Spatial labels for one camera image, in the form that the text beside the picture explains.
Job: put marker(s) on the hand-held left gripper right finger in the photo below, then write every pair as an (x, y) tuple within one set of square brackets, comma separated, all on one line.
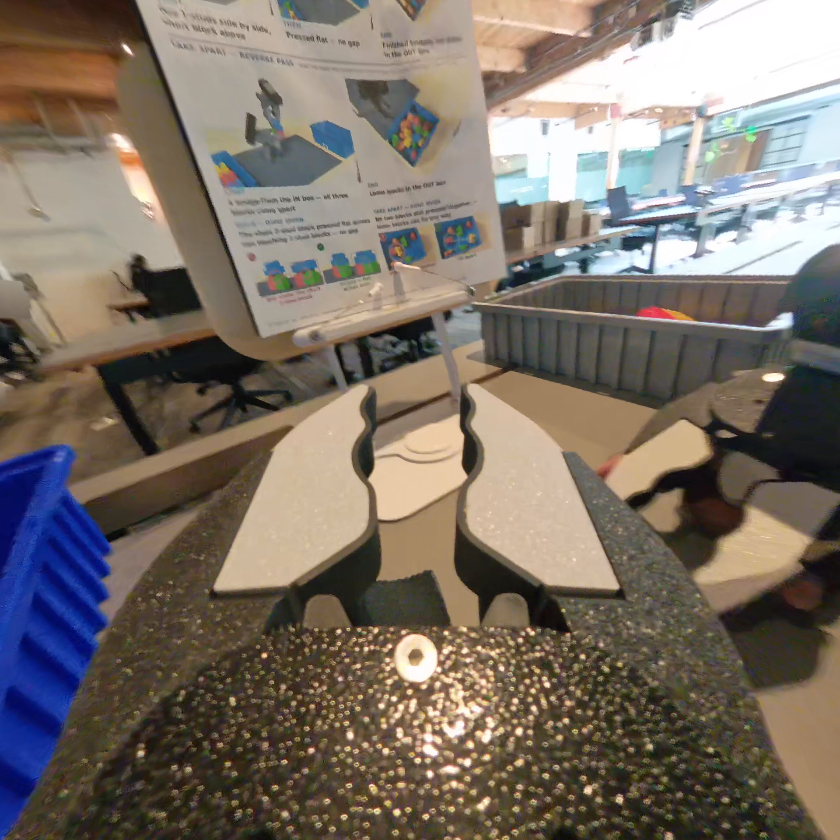
[(531, 512)]

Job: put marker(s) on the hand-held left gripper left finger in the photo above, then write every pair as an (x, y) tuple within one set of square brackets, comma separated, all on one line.
[(302, 512)]

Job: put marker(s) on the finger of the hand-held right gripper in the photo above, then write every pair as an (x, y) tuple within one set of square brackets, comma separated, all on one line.
[(663, 456), (761, 544)]

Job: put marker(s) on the grey storage bin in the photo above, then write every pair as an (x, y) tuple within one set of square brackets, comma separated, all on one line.
[(590, 341)]

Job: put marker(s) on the pile of colourful block bridges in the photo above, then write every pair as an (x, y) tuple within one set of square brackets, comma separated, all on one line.
[(656, 313)]

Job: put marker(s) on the blue storage bin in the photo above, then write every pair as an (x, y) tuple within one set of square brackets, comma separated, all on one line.
[(39, 590)]

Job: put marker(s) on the person's right hand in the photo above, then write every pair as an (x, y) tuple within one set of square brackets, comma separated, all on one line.
[(715, 517)]

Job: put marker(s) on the black office chair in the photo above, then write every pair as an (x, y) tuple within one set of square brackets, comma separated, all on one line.
[(620, 200), (164, 289), (229, 380)]

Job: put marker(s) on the white page holder ledge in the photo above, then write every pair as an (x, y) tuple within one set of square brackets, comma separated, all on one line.
[(315, 334)]

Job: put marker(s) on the long office table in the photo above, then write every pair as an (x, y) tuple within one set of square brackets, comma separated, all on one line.
[(577, 244)]

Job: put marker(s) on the white office desk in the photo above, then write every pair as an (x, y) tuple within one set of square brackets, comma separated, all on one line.
[(754, 197)]

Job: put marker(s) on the stack of cardboard boxes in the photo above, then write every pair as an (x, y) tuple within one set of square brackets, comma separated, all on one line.
[(544, 223)]

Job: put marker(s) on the wooden office desk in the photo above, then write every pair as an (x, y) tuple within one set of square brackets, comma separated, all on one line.
[(98, 348)]

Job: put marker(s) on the printed instruction sheet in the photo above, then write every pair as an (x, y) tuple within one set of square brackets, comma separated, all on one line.
[(315, 131)]

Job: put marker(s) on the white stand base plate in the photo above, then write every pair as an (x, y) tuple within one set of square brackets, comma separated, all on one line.
[(420, 472)]

